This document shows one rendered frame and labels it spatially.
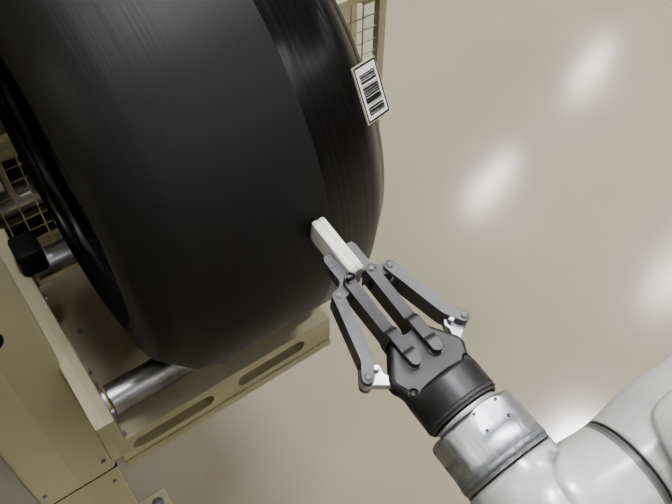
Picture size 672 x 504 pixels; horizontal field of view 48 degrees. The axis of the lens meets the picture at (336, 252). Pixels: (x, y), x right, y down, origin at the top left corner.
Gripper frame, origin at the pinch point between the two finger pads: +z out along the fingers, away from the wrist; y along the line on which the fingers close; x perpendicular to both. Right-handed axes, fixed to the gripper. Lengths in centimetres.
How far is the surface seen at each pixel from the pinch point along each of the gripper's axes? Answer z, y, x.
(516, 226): 36, -111, 131
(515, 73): 92, -166, 140
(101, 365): 24, 22, 48
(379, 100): 9.5, -11.5, -6.7
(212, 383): 9.3, 10.9, 39.7
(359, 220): 3.0, -5.5, 2.6
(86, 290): 39, 18, 50
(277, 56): 14.0, -1.8, -13.8
